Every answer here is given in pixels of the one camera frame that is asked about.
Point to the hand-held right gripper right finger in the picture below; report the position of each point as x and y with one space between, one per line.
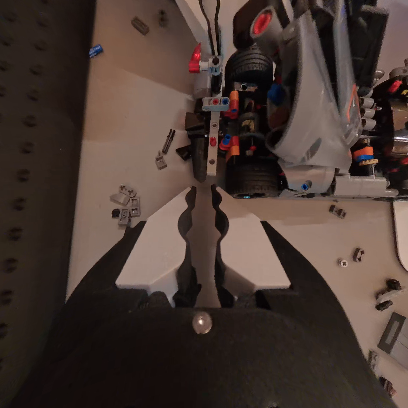
255 255

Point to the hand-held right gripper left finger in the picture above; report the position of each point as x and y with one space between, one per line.
149 255

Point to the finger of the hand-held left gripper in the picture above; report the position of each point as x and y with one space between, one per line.
227 19
191 16

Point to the grey lego car model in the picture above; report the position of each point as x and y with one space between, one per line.
306 95

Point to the small grey lego piece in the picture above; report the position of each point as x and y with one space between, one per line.
162 17

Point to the grey lego piece square holes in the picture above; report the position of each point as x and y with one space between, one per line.
135 205

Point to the dark grey lego piece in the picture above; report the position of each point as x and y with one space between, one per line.
140 25

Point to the light grey curved lego slope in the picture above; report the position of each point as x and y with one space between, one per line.
119 199

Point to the grey lego plate cross holes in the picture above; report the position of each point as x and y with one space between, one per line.
127 191

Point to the light grey round lego bush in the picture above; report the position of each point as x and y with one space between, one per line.
342 263

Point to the small grey lego plate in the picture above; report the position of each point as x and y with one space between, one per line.
337 211

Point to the blue lego pin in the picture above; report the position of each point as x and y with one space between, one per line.
95 50

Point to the grey two-hole lego liftarm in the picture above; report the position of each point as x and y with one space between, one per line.
358 255

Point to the grey lego panel assembly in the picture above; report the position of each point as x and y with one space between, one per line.
395 334

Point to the white rounded board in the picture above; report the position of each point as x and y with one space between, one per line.
402 236

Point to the small grey lego bracket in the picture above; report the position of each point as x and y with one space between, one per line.
160 161

